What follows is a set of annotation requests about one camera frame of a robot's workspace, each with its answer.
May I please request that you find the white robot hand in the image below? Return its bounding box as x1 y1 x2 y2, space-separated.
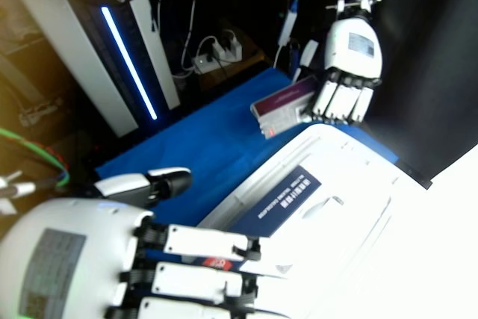
300 16 384 126
0 167 296 319

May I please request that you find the small dark purple box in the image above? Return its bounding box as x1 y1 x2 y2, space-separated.
249 75 320 140

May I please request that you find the white and navy calculator box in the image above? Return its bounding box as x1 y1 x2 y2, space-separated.
141 164 324 282

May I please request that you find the white plastic lid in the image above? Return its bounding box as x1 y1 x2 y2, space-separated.
197 123 478 319

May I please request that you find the white adapter plug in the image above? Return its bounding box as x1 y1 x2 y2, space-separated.
279 1 300 46

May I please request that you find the black backdrop sheet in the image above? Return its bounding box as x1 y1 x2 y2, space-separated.
360 0 478 190

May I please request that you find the blue cloth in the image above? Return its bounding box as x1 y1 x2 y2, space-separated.
95 67 399 229

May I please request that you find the white power strip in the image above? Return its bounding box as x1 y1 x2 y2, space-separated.
192 31 243 73

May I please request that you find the white computer tower, blue light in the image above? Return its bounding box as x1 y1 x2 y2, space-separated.
0 0 180 139

